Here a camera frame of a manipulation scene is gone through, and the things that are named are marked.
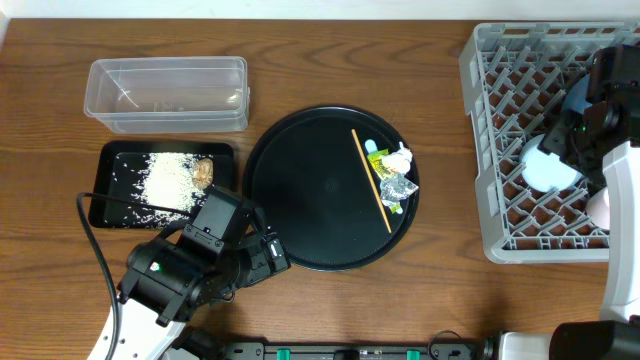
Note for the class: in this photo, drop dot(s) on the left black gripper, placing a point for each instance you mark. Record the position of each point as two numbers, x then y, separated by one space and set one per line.
273 250

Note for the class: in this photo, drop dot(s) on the brown food scrap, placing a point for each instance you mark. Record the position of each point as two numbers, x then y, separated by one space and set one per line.
203 172

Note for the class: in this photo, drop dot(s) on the foil wrapper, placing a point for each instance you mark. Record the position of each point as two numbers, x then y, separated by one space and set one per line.
397 188

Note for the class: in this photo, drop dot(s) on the green yellow wrapper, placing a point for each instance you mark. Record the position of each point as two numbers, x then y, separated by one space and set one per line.
382 171

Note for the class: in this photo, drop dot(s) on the wooden chopstick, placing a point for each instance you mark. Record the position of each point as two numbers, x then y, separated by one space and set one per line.
370 178

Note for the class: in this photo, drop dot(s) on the white tissue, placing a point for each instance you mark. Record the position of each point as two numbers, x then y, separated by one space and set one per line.
399 161

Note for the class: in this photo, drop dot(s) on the white light-blue bowl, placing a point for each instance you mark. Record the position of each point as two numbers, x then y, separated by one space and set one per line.
545 172

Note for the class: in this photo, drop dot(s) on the pink cup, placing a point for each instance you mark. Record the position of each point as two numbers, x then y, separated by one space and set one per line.
598 209

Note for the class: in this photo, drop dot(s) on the small blue cup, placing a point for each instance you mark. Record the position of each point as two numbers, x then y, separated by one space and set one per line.
576 100

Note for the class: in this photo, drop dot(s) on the light blue plastic spoon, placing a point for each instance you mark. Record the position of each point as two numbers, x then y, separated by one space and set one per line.
370 146

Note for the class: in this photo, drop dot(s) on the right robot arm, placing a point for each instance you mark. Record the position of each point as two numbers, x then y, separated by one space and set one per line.
596 135

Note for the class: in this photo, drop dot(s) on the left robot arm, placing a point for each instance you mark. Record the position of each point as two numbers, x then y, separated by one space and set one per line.
167 282

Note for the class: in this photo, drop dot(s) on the grey dishwasher rack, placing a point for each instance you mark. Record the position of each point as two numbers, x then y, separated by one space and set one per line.
515 77

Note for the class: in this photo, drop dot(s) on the round black serving tray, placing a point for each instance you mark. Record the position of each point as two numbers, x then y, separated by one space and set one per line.
306 174

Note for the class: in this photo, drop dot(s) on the black rectangular tray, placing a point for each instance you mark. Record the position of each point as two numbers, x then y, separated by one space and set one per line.
112 149

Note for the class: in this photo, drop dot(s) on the scattered rice grains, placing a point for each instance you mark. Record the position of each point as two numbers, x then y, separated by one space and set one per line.
156 189

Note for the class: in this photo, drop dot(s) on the clear plastic bin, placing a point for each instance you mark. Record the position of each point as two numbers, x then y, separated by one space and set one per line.
162 95

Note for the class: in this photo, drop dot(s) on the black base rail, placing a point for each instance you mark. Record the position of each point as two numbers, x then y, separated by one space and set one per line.
446 345

